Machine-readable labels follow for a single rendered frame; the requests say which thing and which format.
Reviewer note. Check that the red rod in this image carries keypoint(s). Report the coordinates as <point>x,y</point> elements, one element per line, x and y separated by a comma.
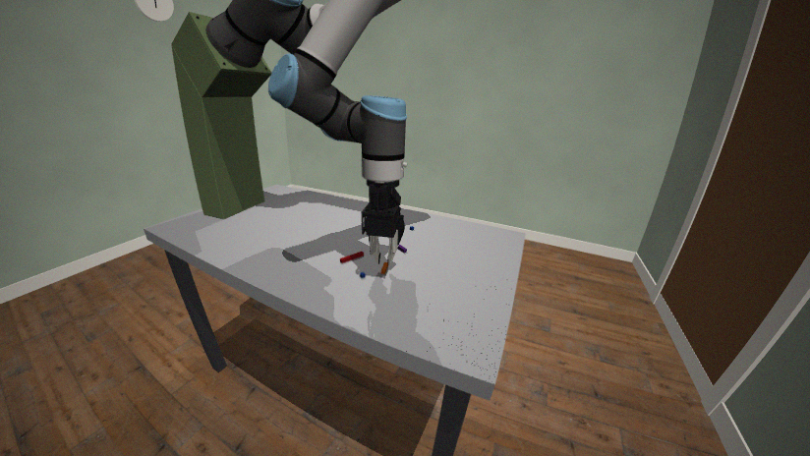
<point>353,256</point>

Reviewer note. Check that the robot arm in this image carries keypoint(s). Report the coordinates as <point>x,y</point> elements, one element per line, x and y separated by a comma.
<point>301,81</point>

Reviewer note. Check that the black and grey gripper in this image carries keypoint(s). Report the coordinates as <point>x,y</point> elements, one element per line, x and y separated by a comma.
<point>383,221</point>

